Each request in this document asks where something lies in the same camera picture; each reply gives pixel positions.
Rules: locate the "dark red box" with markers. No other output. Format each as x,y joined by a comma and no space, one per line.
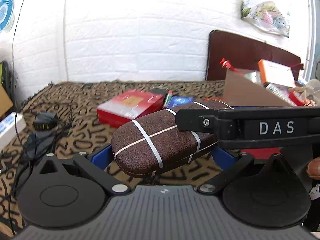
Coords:
261,153

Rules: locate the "person's fingertip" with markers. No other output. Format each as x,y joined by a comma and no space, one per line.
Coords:
313,169

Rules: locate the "white power strip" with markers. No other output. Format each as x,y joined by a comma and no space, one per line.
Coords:
7,131

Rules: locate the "red nozzle bottle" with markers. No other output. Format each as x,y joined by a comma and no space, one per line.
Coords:
227,65

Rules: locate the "cardboard storage box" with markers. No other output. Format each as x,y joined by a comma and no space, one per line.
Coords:
240,91

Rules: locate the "black power adapter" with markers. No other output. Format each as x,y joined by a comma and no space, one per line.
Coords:
45,121

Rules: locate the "red gradient gift box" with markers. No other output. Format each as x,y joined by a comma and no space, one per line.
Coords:
128,106

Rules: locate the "floral plastic bag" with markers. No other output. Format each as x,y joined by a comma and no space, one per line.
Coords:
270,16

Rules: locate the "dark wooden board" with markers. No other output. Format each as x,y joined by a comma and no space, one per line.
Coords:
244,53

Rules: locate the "letter patterned brown cloth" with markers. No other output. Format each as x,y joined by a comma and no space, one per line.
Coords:
86,134

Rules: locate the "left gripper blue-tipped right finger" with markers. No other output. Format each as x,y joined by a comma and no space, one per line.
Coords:
233,166

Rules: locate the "blue medicine box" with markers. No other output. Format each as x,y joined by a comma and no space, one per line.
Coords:
179,100

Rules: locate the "white tube with label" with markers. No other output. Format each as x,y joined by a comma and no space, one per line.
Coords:
279,93

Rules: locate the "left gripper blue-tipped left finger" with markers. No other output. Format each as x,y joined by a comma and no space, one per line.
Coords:
92,165

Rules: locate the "left cardboard box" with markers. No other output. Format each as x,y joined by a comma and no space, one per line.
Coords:
5,102

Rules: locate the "black car key pouch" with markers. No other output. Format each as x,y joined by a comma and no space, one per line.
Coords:
159,91

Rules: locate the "orange white medicine box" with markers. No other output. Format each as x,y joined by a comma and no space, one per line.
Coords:
278,74

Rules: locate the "brown checked glasses case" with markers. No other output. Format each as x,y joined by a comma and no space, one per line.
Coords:
153,144

